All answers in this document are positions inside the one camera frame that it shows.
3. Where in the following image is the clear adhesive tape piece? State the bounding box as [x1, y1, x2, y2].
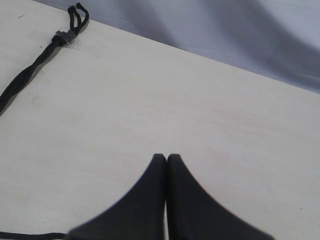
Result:
[55, 27, 79, 50]

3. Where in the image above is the black rope strand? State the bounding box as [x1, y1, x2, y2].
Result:
[0, 2, 90, 240]
[0, 2, 90, 117]

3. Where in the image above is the grey backdrop cloth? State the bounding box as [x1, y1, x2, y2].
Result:
[82, 0, 320, 95]

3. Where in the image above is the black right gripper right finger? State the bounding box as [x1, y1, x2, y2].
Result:
[166, 154, 273, 240]

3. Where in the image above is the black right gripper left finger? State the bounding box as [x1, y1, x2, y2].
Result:
[67, 153, 167, 240]

